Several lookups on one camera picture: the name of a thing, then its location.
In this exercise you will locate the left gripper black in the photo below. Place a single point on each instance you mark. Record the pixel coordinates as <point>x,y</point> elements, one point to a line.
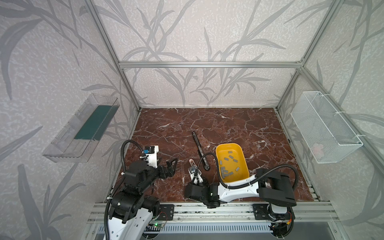
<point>163,170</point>

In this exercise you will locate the yellow plastic tray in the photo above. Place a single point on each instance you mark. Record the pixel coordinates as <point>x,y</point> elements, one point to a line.
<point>227,170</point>

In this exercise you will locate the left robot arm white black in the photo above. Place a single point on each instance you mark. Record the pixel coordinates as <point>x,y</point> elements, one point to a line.
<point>129,210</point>

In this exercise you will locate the green circuit board left base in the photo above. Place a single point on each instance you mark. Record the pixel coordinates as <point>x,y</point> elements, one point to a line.
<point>156,226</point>

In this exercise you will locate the circuit board right base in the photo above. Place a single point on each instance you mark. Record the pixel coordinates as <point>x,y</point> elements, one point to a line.
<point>281,230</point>

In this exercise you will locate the aluminium frame corner post left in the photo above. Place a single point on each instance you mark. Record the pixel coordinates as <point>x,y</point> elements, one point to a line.
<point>92,9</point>

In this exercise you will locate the black metal stapler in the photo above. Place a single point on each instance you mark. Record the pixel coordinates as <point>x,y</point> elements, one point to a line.
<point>201,153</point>

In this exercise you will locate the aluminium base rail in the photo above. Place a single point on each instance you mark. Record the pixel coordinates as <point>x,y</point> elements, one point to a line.
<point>243,212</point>

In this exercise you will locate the aluminium frame corner post right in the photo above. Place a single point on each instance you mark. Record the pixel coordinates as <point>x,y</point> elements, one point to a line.
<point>328,18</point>

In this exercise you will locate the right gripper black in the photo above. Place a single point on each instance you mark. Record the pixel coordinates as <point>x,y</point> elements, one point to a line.
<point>195,179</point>

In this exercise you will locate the clear plastic wall bin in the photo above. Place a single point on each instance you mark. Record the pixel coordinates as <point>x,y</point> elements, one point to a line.
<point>79,138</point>

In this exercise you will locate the aluminium frame corner post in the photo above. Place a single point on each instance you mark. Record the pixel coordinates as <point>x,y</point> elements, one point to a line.
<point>92,9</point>
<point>328,18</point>

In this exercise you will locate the beige mini stapler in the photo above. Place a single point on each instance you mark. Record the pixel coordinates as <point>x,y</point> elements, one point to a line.
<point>196,178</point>

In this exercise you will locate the white wire mesh basket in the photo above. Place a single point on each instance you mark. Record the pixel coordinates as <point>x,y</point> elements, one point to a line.
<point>327,134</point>

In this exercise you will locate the aluminium frame back crossbar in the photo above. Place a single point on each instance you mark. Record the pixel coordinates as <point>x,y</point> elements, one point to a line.
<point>189,64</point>

